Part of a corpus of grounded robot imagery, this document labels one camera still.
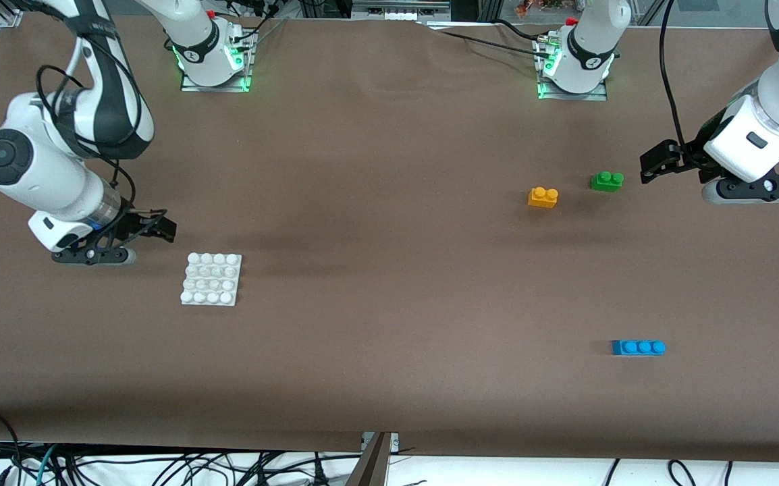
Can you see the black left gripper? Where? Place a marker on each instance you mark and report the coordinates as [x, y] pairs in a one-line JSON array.
[[694, 154]]

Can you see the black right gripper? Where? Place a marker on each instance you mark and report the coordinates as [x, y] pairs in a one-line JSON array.
[[127, 223]]

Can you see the white studded base plate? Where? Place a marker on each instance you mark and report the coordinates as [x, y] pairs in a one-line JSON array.
[[211, 279]]

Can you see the yellow two-stud block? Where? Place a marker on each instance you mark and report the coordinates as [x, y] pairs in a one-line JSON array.
[[543, 198]]

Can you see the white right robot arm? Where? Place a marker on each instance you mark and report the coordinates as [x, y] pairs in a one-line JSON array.
[[32, 162]]

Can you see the green two-stud block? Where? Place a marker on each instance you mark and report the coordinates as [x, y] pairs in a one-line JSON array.
[[607, 181]]

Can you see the blue three-stud block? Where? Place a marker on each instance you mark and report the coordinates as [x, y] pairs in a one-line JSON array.
[[638, 347]]

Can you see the colourful background item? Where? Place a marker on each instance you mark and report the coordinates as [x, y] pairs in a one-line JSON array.
[[541, 7]]

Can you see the brown table cover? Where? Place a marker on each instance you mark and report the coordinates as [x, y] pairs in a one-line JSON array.
[[362, 351]]

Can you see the grey box behind table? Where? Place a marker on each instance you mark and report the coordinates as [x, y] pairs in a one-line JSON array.
[[399, 9]]

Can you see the aluminium profile beam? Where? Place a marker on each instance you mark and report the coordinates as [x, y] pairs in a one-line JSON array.
[[370, 466]]

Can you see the aluminium frame post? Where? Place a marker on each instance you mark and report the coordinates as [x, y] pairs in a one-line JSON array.
[[489, 9]]

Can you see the aluminium frame corner bracket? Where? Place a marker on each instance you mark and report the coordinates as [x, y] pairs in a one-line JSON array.
[[10, 13]]

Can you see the small metal table bracket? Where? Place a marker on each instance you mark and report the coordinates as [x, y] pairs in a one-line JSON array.
[[395, 440]]

